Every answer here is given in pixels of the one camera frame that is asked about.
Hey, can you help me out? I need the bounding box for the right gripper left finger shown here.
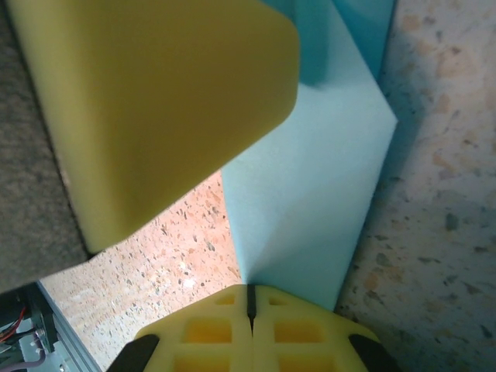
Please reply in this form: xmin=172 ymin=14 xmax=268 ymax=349
xmin=112 ymin=284 xmax=253 ymax=372

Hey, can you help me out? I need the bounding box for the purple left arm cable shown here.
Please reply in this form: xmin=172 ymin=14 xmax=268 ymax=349
xmin=0 ymin=357 xmax=45 ymax=372

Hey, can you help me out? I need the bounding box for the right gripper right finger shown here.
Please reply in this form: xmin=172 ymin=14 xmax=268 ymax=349
xmin=251 ymin=284 xmax=400 ymax=372

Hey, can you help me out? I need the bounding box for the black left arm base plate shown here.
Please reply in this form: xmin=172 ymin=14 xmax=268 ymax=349
xmin=0 ymin=284 xmax=57 ymax=352

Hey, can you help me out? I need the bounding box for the long aluminium mounting rail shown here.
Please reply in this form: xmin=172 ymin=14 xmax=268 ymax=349
xmin=35 ymin=280 xmax=103 ymax=372

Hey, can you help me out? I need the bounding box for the light blue cloth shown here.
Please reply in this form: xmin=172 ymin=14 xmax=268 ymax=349
xmin=221 ymin=0 xmax=400 ymax=313

